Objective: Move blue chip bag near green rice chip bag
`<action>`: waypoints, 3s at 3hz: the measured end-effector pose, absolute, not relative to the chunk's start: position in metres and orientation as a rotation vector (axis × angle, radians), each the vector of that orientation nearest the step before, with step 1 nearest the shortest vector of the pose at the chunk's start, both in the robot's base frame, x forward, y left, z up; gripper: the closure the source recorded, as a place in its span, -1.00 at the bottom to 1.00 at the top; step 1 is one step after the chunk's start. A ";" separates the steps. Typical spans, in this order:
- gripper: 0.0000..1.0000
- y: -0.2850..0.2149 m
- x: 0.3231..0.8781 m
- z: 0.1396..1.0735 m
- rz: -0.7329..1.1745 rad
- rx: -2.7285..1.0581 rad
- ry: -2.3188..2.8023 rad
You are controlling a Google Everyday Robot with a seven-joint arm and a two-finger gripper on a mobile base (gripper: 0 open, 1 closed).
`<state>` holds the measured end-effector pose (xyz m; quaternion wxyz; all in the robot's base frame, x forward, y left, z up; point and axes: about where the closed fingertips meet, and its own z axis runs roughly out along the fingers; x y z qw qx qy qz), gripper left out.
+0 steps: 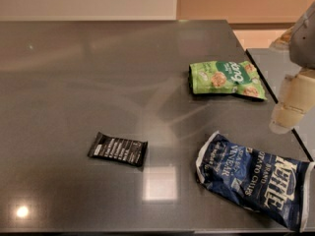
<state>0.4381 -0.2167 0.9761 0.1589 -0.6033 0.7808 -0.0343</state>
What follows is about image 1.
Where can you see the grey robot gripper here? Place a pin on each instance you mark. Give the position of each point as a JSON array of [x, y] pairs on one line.
[[303, 46]]

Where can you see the blue kettle chip bag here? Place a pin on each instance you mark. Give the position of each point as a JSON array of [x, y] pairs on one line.
[[274, 185]]

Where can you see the green rice chip bag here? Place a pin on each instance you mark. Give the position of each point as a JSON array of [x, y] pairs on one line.
[[226, 78]]

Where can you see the grey side table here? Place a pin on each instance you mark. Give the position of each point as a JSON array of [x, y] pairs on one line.
[[274, 66]]

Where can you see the black snack bar wrapper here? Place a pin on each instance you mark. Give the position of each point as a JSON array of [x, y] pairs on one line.
[[121, 150]]

